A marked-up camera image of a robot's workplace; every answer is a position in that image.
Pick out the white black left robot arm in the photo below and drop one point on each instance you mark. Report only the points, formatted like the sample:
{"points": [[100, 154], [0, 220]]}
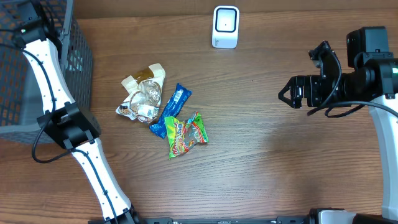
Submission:
{"points": [[73, 127]]}

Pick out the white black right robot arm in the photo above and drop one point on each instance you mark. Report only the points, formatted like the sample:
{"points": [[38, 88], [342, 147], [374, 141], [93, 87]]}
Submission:
{"points": [[373, 83]]}

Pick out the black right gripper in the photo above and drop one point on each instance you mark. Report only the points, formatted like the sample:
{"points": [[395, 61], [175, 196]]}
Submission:
{"points": [[295, 84]]}

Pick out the beige brown cookie bag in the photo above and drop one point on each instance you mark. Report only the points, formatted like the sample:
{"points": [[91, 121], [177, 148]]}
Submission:
{"points": [[145, 91]]}

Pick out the green yellow candy bag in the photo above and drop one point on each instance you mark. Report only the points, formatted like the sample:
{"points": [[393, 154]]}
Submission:
{"points": [[184, 135]]}

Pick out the dark grey plastic basket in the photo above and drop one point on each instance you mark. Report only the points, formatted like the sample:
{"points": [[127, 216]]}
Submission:
{"points": [[21, 102]]}

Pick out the white barcode scanner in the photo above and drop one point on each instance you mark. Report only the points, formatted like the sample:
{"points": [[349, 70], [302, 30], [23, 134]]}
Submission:
{"points": [[225, 29]]}

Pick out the blue cookie pack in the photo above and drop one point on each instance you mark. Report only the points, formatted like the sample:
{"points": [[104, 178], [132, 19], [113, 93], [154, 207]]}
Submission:
{"points": [[172, 108]]}

